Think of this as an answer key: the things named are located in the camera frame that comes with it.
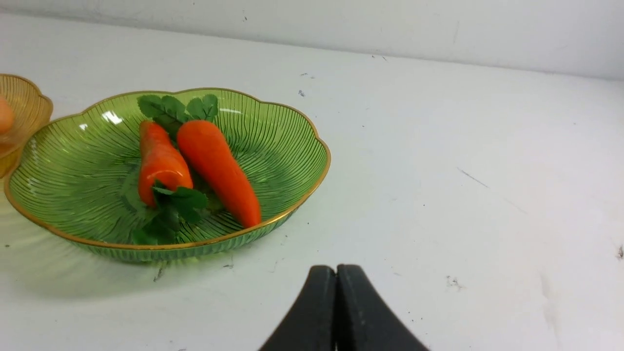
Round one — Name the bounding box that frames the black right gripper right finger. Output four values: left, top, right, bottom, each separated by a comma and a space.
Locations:
336, 264, 427, 351

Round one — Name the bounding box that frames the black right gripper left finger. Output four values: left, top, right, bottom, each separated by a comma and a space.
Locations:
261, 265, 337, 351

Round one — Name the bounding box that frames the toy carrot with leaves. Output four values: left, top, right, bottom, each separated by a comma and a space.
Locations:
175, 94, 262, 228

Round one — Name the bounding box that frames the toy potato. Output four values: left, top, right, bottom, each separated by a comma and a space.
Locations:
0, 95, 15, 135

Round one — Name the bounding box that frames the green ribbed plastic plate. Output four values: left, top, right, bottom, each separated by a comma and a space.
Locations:
4, 87, 331, 262

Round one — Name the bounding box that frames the amber ribbed plastic plate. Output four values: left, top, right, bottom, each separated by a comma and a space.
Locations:
0, 74, 53, 178

